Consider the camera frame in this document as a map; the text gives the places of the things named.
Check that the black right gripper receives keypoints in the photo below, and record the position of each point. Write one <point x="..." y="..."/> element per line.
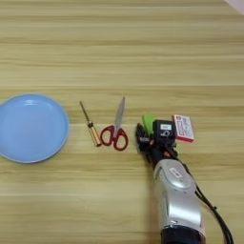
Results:
<point x="160" y="149"/>

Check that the red and white card box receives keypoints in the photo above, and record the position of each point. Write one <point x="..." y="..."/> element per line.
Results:
<point x="183" y="127"/>

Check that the green rectangular block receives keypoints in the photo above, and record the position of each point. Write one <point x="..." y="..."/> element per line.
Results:
<point x="147" y="122"/>

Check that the blue round plate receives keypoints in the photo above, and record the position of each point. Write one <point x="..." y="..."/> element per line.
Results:
<point x="31" y="128"/>

